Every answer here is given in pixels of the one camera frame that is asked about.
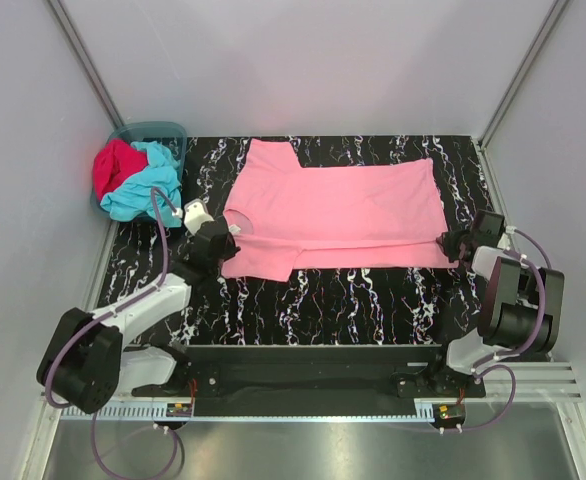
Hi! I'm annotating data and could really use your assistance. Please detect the pink t shirt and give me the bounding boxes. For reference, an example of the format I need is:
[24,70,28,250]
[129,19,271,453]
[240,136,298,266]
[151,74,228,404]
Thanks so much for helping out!
[222,139,454,282]

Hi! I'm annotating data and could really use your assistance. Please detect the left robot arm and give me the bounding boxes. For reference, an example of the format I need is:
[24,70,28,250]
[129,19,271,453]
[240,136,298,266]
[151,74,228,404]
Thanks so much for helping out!
[36,220,240,414]

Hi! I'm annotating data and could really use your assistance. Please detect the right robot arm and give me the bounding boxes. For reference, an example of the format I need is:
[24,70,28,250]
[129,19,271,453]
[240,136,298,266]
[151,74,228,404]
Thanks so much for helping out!
[426,210,565,397]

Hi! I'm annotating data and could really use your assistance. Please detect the cyan t shirt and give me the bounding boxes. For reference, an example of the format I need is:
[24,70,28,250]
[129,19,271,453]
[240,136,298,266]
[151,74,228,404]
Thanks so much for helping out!
[97,141,181,228]

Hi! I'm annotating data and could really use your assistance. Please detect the teal plastic basket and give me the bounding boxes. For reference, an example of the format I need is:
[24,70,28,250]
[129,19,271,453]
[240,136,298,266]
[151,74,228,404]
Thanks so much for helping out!
[91,122,187,221]

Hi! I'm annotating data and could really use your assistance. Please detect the red t shirt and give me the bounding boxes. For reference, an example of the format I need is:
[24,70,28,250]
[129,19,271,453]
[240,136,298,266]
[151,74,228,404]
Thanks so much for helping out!
[92,138,148,202]

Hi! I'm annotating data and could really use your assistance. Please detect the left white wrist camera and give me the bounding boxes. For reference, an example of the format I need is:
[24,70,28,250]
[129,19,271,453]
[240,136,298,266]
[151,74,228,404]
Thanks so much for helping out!
[176,199,213,235]

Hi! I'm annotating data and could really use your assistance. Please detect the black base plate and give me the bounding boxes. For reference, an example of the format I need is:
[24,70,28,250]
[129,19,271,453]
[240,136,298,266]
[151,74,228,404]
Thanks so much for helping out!
[133,345,486,420]

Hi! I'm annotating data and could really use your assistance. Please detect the aluminium frame rail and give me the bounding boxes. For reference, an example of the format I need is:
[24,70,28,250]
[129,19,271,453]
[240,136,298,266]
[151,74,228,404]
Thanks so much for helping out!
[483,362,582,403]

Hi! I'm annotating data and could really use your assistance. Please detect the right corner aluminium post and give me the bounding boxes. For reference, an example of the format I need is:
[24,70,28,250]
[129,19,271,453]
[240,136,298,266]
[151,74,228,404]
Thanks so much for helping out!
[477,0,572,149]

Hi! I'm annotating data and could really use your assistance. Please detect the corner aluminium post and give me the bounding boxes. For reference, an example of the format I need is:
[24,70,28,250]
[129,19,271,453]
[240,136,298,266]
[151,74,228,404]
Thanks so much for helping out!
[44,0,124,129]
[477,0,572,149]

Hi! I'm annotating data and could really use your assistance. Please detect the left corner aluminium post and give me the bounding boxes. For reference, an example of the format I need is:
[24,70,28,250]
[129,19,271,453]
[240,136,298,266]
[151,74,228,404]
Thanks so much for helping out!
[44,0,124,129]

